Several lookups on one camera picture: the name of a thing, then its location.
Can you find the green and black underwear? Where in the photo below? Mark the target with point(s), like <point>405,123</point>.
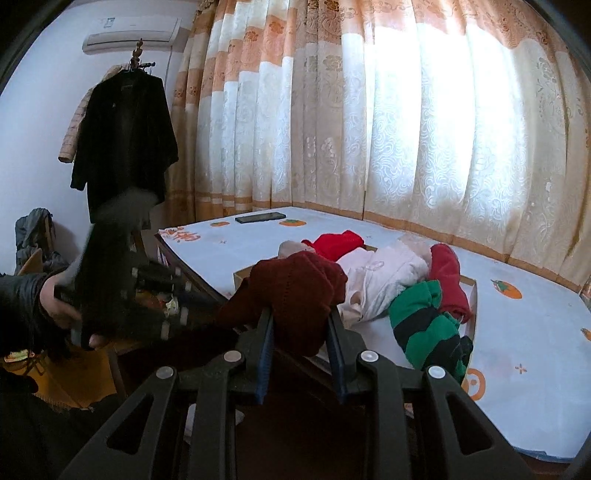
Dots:
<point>425,332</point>

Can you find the person's black jacket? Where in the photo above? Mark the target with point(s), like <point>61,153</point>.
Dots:
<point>37,429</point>

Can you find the cream underwear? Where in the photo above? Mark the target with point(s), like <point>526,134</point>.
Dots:
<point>291,249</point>

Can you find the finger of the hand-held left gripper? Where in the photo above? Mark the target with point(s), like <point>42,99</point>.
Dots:
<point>161,321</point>
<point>157,277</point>

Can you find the dark red underwear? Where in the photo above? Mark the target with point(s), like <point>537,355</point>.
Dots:
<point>295,295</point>

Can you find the black coat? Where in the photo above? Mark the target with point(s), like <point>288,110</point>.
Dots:
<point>124,138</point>

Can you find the beige dotted underwear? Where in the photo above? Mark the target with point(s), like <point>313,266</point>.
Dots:
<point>383,281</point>

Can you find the beige quilted coat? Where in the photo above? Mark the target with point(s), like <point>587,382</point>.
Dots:
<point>74,129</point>

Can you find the cream and orange curtain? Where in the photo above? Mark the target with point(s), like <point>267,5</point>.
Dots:
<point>369,115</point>

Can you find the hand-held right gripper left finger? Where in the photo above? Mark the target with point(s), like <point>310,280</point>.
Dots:
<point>264,364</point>

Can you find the shallow cardboard box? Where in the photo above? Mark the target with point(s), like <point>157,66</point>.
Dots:
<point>374,330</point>

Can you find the wooden coat rack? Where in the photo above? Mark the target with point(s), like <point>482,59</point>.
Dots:
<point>137,57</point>

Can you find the black phone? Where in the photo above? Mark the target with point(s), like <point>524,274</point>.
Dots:
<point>261,217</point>

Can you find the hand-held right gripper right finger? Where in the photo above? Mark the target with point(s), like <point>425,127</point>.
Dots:
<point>339,364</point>

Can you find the white air conditioner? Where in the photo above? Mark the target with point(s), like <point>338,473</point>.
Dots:
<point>131,34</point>

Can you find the person's left hand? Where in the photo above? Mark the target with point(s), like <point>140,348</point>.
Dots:
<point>57,304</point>

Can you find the person's left forearm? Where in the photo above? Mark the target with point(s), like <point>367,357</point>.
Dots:
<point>23,295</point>

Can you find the dark grey jacket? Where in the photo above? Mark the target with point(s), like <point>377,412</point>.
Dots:
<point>34,235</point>

